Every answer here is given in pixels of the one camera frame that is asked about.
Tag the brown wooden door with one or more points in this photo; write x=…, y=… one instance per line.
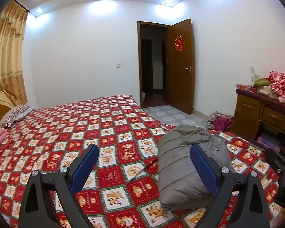
x=179, y=82

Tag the brown wooden dresser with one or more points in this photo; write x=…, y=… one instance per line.
x=259, y=120

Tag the beige patterned curtain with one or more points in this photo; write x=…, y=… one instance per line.
x=12, y=29

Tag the red double happiness decal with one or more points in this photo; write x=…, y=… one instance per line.
x=179, y=44

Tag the striped grey pillow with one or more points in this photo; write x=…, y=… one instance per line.
x=16, y=114

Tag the metal door handle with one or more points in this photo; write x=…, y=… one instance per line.
x=189, y=69

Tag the clothes pile on floor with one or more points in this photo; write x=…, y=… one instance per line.
x=219, y=122

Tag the grey puffer jacket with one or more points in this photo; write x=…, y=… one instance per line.
x=179, y=184

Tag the red white crumpled cloth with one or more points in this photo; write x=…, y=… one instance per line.
x=278, y=84

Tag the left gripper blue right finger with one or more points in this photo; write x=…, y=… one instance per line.
x=250, y=208

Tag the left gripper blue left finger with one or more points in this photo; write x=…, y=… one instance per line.
x=37, y=209

